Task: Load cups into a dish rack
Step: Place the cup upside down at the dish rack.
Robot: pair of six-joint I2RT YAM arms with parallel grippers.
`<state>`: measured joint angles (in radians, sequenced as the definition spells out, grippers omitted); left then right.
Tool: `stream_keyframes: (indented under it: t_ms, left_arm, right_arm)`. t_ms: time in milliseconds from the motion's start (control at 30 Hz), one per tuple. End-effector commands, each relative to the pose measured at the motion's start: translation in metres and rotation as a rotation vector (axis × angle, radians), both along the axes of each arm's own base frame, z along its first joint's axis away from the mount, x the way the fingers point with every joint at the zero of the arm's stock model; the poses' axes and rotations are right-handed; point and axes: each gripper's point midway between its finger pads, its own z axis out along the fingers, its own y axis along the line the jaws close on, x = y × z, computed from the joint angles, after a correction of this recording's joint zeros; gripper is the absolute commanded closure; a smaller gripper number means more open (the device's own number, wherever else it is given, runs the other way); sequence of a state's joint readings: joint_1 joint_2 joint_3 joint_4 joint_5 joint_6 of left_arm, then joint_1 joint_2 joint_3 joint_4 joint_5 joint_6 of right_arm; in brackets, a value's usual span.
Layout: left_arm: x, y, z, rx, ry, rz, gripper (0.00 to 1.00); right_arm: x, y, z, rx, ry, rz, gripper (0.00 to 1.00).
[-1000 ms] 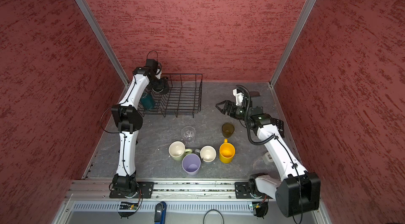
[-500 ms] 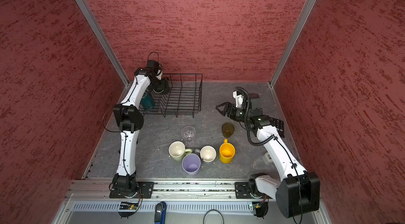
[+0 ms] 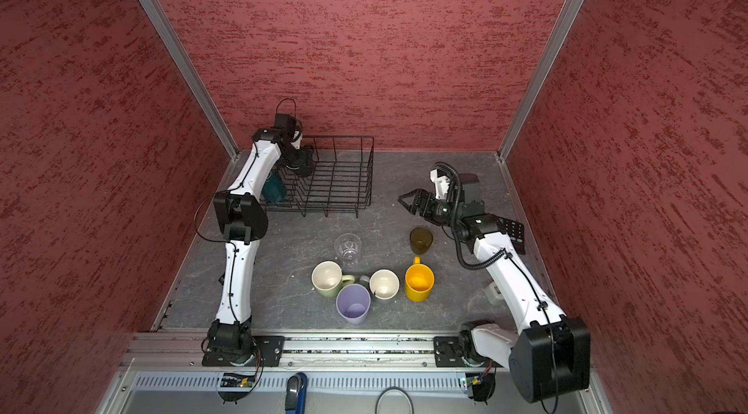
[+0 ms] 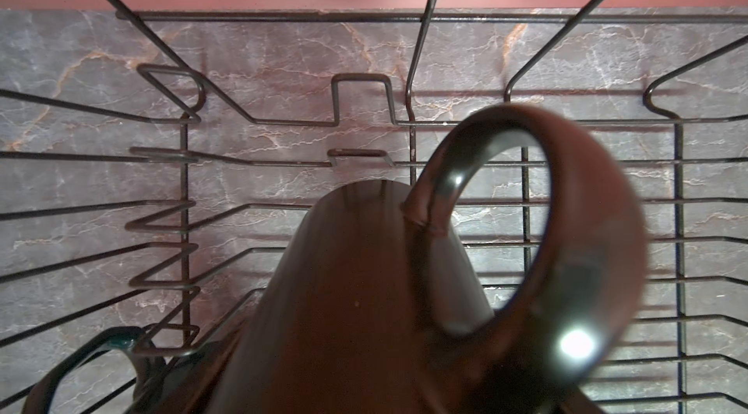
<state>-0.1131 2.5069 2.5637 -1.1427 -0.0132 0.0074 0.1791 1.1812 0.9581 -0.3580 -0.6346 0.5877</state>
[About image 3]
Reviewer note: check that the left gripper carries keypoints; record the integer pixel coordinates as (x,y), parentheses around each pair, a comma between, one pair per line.
(305,160)

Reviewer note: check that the clear plastic cup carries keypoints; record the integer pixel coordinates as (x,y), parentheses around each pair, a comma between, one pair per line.
(348,247)

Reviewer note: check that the blue handled tool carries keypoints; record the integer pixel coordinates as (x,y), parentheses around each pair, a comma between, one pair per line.
(296,393)

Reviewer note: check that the teal mug white inside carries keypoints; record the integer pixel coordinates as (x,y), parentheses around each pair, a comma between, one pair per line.
(274,191)

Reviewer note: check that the light green mug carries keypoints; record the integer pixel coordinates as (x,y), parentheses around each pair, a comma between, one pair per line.
(328,279)

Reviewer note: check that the yellow mug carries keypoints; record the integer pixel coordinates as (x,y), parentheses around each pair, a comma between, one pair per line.
(419,281)

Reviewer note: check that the lavender cup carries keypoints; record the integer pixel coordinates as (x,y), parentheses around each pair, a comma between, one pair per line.
(353,304)

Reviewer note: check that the left corner aluminium profile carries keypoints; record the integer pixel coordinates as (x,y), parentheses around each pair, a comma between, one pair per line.
(159,19)

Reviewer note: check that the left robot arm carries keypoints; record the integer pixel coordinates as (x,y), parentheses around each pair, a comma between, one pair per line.
(243,222)

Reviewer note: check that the black wire dish rack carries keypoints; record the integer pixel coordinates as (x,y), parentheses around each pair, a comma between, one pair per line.
(342,181)

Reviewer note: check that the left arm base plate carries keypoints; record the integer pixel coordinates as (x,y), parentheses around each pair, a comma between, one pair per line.
(259,351)

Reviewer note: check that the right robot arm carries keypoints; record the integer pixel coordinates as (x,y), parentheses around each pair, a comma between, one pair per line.
(548,352)

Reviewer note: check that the corner aluminium profile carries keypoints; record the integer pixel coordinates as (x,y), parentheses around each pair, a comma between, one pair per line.
(159,19)
(563,25)

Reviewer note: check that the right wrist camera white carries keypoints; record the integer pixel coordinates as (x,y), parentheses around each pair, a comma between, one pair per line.
(442,183)

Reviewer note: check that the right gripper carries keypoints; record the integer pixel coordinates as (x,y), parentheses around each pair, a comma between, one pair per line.
(421,194)

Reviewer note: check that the grey mug cream inside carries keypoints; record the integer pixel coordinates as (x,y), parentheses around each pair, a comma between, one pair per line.
(383,284)

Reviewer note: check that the black calculator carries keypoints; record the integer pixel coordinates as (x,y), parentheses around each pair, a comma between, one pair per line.
(515,230)

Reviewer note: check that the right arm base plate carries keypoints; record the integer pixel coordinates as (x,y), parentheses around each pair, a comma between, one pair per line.
(479,351)

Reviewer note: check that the right corner aluminium profile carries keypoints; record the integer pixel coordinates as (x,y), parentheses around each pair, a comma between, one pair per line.
(563,25)

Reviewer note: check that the front aluminium rail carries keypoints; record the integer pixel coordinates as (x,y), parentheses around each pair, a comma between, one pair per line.
(287,350)

